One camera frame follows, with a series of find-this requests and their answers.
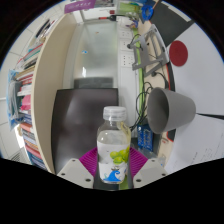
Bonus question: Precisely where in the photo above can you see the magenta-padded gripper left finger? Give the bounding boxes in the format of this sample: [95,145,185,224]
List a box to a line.
[56,147,99,189]

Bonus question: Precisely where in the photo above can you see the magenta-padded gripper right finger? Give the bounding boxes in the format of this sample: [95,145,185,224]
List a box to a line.
[128,147,168,189]

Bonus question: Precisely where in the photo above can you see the clear plastic drink bottle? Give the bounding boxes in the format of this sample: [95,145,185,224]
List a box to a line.
[96,105,132,185]

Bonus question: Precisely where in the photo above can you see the small blue printed box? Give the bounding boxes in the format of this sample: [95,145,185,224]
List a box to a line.
[136,124,154,151]

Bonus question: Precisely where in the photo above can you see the black computer monitor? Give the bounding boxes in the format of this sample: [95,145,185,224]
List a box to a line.
[52,87,120,174]

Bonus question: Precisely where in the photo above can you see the white paper sheets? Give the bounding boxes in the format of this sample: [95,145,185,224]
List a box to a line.
[164,114,224,174]

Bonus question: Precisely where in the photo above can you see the grey cup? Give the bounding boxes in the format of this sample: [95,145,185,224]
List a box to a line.
[146,87,197,135]

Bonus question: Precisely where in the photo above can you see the shelf unit with books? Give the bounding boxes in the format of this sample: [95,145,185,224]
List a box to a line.
[6,13,79,174]

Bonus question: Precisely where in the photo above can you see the flat round red coaster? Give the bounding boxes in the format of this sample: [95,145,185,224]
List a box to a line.
[168,40,189,67]

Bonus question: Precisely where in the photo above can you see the silver laptop stand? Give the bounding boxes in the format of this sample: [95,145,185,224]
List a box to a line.
[128,23,170,72]

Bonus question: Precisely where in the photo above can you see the black desk mat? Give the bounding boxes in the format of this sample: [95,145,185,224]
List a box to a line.
[146,0,196,48]

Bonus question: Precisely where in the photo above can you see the green drinking glass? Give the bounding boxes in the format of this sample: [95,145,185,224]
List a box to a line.
[118,1,143,18]

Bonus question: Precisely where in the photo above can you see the black cable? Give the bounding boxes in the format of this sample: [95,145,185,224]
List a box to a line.
[129,71,174,131]

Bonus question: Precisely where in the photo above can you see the blue coiled cable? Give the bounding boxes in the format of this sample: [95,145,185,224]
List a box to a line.
[140,3,155,22]

